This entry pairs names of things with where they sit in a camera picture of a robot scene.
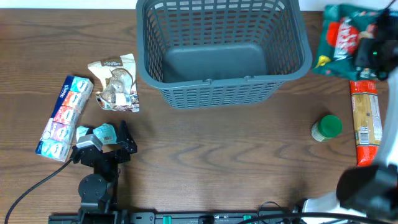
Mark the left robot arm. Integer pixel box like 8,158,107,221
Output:
70,120,137,214

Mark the green Nescafe coffee bag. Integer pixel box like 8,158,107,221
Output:
312,4,382,81

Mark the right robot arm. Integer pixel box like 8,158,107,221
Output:
293,4,397,223

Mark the orange spaghetti pasta packet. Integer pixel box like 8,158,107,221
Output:
349,80,382,166

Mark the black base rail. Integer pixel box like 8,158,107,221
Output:
47,210,382,224

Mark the grey plastic shopping basket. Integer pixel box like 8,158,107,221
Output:
136,0,312,109

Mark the Kleenex tissue multipack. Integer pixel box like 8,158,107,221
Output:
35,75,93,162

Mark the green lid spice jar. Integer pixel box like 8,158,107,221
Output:
311,114,343,142

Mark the beige cookie snack bag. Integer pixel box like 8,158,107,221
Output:
88,54,140,113

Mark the teal small wrapped packet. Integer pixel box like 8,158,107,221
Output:
76,123,117,145

